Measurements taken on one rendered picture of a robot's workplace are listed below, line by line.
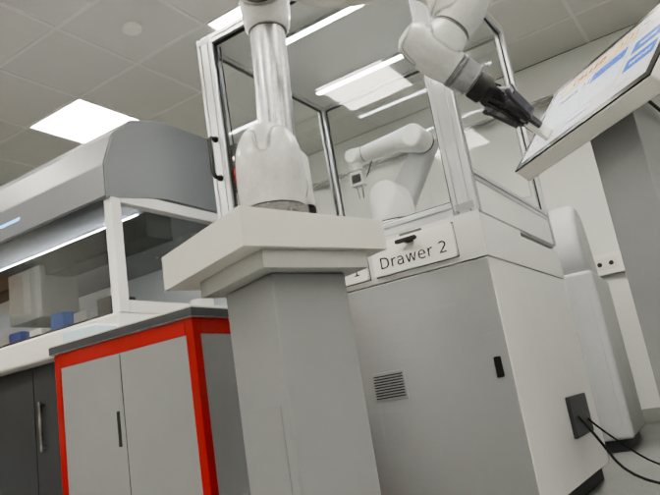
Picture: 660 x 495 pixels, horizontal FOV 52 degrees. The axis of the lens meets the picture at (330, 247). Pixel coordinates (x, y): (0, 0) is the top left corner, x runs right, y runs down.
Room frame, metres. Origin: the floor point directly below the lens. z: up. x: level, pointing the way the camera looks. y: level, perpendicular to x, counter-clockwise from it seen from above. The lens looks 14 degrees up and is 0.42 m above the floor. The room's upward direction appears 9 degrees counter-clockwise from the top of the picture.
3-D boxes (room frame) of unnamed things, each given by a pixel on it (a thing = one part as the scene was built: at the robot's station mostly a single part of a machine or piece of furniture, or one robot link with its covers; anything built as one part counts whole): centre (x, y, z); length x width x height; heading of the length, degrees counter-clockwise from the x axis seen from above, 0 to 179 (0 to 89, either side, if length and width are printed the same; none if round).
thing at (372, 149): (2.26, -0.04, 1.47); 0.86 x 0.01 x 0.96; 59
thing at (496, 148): (2.40, -0.69, 1.52); 0.87 x 0.01 x 0.86; 149
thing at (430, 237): (2.09, -0.26, 0.87); 0.29 x 0.02 x 0.11; 59
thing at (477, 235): (2.65, -0.27, 0.87); 1.02 x 0.95 x 0.14; 59
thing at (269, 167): (1.52, 0.11, 1.00); 0.18 x 0.16 x 0.22; 177
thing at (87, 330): (2.13, 0.81, 0.78); 0.15 x 0.10 x 0.04; 64
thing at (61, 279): (3.42, 1.31, 1.13); 1.78 x 1.14 x 0.45; 59
